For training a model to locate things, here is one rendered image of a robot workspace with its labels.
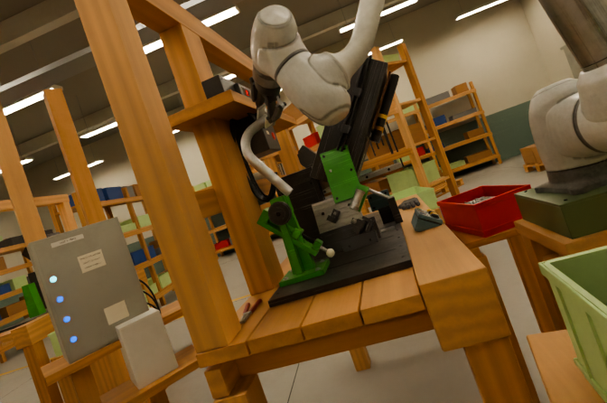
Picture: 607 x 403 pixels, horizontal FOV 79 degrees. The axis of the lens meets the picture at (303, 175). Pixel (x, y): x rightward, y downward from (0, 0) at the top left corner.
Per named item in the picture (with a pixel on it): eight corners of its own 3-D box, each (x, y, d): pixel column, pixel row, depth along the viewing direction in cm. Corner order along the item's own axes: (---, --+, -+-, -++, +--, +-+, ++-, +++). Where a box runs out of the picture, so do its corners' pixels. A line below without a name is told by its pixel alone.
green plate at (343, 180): (366, 197, 147) (350, 149, 153) (363, 194, 140) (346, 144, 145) (339, 206, 150) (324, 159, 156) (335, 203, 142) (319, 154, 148)
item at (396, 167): (401, 168, 165) (398, 162, 165) (403, 169, 150) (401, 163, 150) (320, 196, 174) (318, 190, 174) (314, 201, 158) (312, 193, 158)
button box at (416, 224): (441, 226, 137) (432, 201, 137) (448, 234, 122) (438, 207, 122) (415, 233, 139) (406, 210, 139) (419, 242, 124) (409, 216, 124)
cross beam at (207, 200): (290, 188, 227) (285, 173, 227) (176, 228, 100) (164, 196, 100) (283, 191, 228) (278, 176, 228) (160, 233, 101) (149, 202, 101)
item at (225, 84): (241, 99, 140) (235, 82, 140) (225, 93, 125) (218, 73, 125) (225, 107, 141) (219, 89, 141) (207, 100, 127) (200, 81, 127)
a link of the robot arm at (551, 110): (579, 155, 107) (554, 84, 107) (644, 147, 89) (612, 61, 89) (530, 173, 105) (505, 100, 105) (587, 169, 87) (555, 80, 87)
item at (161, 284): (197, 282, 773) (161, 180, 778) (125, 335, 530) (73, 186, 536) (173, 290, 780) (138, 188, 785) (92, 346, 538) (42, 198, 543)
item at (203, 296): (323, 228, 234) (272, 84, 236) (228, 345, 88) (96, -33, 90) (310, 231, 235) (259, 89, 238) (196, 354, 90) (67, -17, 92)
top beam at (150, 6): (272, 84, 236) (267, 70, 237) (94, -34, 90) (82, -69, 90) (259, 89, 238) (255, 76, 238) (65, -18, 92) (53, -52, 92)
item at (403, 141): (447, 253, 383) (368, 38, 389) (324, 257, 577) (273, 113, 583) (476, 235, 413) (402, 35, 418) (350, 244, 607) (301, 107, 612)
